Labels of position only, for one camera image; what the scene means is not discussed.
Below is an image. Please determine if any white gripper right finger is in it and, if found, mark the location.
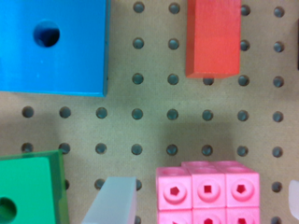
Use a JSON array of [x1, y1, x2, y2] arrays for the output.
[[289, 180, 299, 220]]

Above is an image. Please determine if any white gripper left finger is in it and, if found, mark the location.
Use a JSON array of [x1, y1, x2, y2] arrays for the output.
[[81, 176, 136, 224]]

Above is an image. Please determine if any green block with hole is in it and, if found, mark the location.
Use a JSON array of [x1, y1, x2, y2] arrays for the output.
[[0, 150, 69, 224]]

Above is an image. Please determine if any pink linked cube block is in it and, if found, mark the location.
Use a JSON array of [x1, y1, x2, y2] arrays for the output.
[[156, 161, 260, 224]]

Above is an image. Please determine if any brown pegboard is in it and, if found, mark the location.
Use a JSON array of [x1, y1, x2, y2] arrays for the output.
[[0, 0, 299, 224]]

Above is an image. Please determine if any blue block with hole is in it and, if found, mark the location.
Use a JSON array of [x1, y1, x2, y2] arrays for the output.
[[0, 0, 111, 97]]

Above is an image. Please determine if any red rectangular block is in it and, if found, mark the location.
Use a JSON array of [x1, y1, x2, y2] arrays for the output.
[[185, 0, 241, 78]]

